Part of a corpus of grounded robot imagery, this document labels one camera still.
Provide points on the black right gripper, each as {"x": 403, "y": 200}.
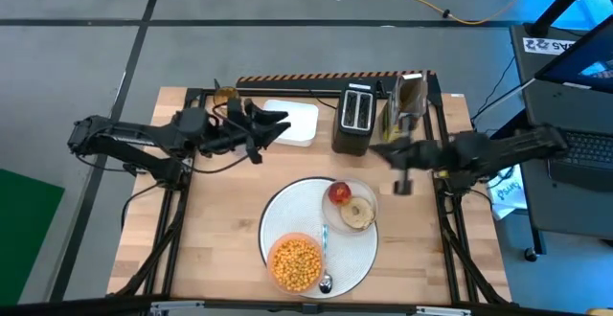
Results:
{"x": 416, "y": 155}

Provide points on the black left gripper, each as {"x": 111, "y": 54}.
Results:
{"x": 239, "y": 139}

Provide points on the red apple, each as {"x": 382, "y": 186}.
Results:
{"x": 340, "y": 193}

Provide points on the toasted bagel half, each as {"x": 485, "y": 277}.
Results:
{"x": 349, "y": 220}

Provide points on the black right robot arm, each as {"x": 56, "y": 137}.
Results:
{"x": 507, "y": 148}

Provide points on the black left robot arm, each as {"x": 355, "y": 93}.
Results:
{"x": 124, "y": 128}

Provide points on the white rectangular tray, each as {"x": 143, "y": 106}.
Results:
{"x": 301, "y": 124}

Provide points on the black two-slot toaster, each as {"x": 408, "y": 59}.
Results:
{"x": 354, "y": 143}

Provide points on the white round plate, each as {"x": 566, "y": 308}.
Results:
{"x": 366, "y": 196}

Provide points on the glass of orange juice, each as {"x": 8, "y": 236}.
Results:
{"x": 225, "y": 96}

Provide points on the black orange hazard stripe tape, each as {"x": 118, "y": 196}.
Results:
{"x": 311, "y": 76}

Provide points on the white round woven placemat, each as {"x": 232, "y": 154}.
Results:
{"x": 297, "y": 210}

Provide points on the white printed bag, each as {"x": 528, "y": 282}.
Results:
{"x": 507, "y": 196}

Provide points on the translucent pink plastic bowl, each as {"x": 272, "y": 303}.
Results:
{"x": 269, "y": 263}

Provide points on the golden cereal puffs heap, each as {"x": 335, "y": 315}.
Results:
{"x": 297, "y": 264}

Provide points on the white printed label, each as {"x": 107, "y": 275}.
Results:
{"x": 541, "y": 45}

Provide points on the dark computer monitor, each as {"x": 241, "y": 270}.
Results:
{"x": 579, "y": 62}

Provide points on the thin black stand pole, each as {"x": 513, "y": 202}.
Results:
{"x": 560, "y": 5}

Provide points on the green floor mat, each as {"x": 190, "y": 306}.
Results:
{"x": 24, "y": 234}

